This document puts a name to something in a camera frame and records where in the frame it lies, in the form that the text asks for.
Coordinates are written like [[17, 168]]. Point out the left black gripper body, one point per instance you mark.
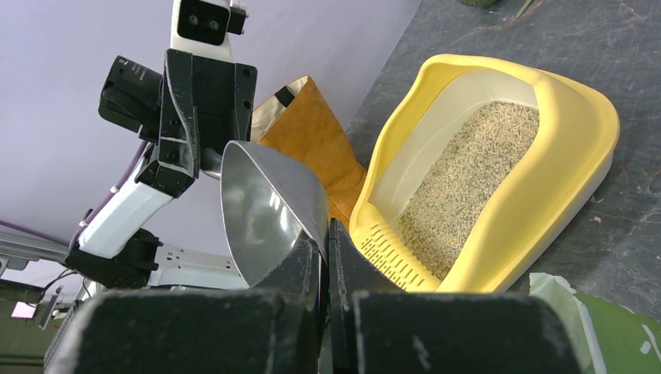
[[223, 94]]

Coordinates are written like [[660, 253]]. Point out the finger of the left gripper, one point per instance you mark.
[[172, 164]]

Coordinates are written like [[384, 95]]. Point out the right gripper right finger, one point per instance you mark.
[[375, 327]]

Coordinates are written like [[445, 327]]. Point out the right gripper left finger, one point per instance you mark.
[[274, 327]]

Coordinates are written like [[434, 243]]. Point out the grey metal scoop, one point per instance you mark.
[[268, 201]]

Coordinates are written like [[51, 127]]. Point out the green litter bag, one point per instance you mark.
[[606, 337]]

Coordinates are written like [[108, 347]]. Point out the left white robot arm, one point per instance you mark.
[[112, 247]]

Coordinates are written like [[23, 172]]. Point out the yellow litter box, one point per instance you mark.
[[477, 171]]

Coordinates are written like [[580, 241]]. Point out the orange shopping bag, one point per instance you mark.
[[297, 121]]

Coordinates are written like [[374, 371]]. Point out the green round ball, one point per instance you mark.
[[477, 3]]

